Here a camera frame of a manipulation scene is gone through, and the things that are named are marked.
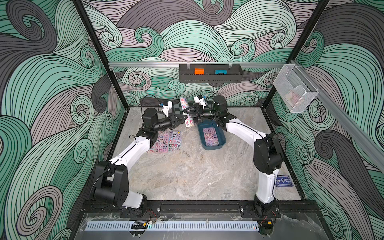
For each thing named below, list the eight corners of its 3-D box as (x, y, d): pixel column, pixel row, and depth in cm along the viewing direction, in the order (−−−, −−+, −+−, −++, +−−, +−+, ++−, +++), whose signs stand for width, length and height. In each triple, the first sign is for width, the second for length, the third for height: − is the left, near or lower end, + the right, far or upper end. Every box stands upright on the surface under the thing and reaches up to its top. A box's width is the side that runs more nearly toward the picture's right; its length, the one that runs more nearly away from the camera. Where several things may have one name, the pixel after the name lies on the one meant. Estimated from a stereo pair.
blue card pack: (276, 187, 83) (278, 185, 81) (272, 176, 86) (274, 175, 84) (291, 187, 83) (294, 185, 81) (287, 176, 86) (289, 175, 84)
